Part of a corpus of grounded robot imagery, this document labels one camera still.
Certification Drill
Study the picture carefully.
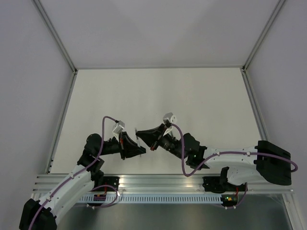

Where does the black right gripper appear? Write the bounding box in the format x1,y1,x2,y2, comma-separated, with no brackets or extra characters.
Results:
136,125,186,161

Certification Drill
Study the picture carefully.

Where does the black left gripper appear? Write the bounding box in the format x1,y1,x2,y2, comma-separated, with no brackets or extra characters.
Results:
97,130,146,159

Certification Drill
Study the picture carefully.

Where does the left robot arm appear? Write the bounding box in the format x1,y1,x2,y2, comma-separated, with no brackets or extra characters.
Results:
19,132,146,230

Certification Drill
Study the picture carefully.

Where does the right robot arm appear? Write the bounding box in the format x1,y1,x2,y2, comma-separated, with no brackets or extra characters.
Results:
136,124,294,193

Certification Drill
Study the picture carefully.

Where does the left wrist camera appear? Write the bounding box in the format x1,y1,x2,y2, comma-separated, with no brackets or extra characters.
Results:
112,120,125,140

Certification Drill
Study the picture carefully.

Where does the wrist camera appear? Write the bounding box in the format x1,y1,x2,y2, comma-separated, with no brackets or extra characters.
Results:
112,120,125,140
163,113,177,136

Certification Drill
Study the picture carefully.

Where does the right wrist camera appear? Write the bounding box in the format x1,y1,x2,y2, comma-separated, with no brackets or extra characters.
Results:
163,113,177,136

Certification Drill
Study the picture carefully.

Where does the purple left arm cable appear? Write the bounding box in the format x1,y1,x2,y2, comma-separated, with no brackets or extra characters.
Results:
27,116,118,230

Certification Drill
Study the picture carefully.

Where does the white slotted cable duct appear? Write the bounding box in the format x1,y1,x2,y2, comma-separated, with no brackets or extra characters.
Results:
77,194,222,205

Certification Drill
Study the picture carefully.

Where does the aluminium mounting rail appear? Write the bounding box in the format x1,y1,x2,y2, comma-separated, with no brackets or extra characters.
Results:
32,174,294,194

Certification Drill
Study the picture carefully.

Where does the left aluminium frame post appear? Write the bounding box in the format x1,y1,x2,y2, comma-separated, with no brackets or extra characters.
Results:
31,0,77,73

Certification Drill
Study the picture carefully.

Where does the aluminium frame post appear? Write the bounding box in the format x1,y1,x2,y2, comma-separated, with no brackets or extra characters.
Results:
31,0,77,73
242,0,287,73

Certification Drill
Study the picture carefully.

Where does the right aluminium frame post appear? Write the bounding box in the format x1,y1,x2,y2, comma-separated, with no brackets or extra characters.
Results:
242,0,287,73

